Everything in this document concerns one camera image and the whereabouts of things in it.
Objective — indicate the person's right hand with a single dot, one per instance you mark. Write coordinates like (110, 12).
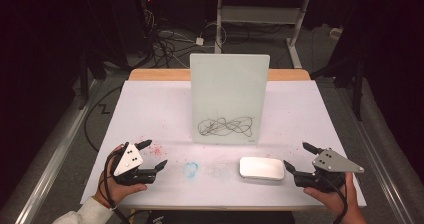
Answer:
(330, 200)

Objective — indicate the black stand leg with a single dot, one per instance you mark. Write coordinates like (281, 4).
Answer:
(84, 84)
(358, 90)

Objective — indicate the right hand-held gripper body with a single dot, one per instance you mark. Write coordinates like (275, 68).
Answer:
(328, 164)

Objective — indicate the white paper sheet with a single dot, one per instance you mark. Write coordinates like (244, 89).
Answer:
(156, 110)

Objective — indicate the black device with label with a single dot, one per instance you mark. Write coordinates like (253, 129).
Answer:
(220, 218)

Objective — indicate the white eraser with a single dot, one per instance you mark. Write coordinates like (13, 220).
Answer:
(261, 168)

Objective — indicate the silver metal rail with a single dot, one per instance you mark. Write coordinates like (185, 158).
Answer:
(383, 170)
(50, 170)

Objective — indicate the small white power adapter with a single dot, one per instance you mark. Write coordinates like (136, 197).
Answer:
(199, 41)

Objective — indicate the white metal stand frame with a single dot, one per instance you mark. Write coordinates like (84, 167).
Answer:
(263, 14)

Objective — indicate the person's left hand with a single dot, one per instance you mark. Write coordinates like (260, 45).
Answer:
(116, 192)

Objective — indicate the white scribbled glass board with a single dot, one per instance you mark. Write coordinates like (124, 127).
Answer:
(230, 90)

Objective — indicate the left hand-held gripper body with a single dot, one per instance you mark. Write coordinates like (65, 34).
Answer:
(128, 160)

